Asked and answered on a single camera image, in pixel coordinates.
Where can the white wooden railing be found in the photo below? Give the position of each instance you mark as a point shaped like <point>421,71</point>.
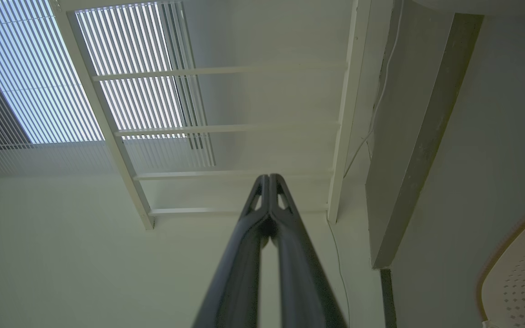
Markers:
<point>107,119</point>

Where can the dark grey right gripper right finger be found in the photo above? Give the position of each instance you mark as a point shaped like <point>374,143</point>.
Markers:
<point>301,282</point>

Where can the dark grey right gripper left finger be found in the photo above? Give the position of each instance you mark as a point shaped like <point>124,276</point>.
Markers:
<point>237,273</point>

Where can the white slatted window blind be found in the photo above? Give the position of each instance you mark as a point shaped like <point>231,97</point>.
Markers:
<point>39,82</point>

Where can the black wall baseboard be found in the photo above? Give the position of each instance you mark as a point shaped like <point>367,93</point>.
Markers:
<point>388,300</point>

